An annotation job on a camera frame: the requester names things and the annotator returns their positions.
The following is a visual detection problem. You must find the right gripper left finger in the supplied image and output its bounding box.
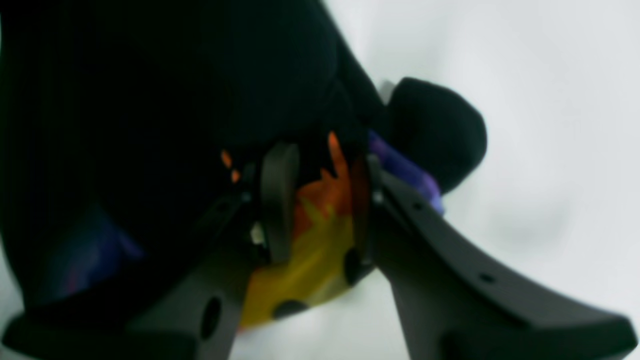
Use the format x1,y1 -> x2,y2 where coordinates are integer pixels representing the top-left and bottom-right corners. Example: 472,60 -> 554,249
2,142 -> 300,360

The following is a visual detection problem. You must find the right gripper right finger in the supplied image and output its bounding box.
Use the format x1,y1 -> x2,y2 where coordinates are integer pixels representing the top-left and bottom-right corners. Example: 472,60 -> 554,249
365,154 -> 638,360

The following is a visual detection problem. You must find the black graphic T-shirt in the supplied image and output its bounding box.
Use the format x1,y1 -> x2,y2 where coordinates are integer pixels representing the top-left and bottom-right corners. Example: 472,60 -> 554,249
1,0 -> 488,330

